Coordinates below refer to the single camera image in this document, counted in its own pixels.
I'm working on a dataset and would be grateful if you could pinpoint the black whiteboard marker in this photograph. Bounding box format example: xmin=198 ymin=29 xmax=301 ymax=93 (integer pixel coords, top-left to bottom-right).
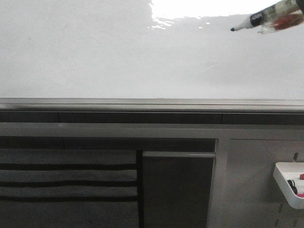
xmin=230 ymin=0 xmax=304 ymax=34

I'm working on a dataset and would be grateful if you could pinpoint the grey aluminium whiteboard frame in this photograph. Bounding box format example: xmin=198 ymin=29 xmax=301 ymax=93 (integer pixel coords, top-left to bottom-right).
xmin=0 ymin=98 xmax=304 ymax=114

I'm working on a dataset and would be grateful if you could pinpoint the black clip in tray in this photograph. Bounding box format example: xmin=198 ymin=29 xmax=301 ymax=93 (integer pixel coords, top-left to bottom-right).
xmin=287 ymin=180 xmax=298 ymax=195

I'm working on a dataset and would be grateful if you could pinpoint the white glossy whiteboard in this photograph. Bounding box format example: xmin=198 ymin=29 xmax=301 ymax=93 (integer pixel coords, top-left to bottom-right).
xmin=0 ymin=0 xmax=304 ymax=100

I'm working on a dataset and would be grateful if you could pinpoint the white pegboard panel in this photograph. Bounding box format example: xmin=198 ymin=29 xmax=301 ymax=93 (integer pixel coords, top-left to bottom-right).
xmin=208 ymin=139 xmax=304 ymax=228

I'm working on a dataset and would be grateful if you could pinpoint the white plastic wall tray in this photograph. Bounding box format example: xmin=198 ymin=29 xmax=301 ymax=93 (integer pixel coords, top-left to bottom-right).
xmin=273 ymin=162 xmax=304 ymax=209

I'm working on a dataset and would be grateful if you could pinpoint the dark grey cabinet panel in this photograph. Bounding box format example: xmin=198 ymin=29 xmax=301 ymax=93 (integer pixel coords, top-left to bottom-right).
xmin=143 ymin=151 xmax=216 ymax=228

